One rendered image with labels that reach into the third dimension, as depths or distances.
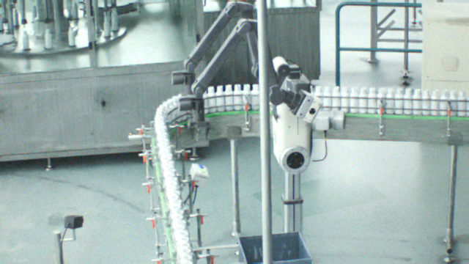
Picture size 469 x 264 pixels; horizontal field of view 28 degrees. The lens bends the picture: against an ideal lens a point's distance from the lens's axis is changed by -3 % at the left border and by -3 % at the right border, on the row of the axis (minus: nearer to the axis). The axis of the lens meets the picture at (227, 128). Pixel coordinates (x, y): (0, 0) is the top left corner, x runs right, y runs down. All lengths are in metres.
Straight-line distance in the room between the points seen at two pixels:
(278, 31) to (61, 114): 2.91
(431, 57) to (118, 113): 2.79
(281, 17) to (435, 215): 3.54
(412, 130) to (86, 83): 2.99
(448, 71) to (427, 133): 2.29
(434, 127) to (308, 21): 4.01
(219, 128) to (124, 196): 1.55
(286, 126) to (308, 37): 5.27
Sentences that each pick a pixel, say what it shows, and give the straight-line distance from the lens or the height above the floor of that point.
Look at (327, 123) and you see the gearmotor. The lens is 6.18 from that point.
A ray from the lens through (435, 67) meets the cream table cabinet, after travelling 8.57.
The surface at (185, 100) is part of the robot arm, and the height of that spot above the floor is 1.60.
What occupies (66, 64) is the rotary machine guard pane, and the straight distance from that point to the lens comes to 8.05.
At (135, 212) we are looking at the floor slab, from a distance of 7.41.
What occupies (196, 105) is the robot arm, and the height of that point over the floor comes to 1.57.
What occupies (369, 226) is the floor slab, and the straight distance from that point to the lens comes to 7.07.
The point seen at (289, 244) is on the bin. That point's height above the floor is 0.88.
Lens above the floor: 2.98
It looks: 19 degrees down
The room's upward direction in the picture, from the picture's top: 2 degrees counter-clockwise
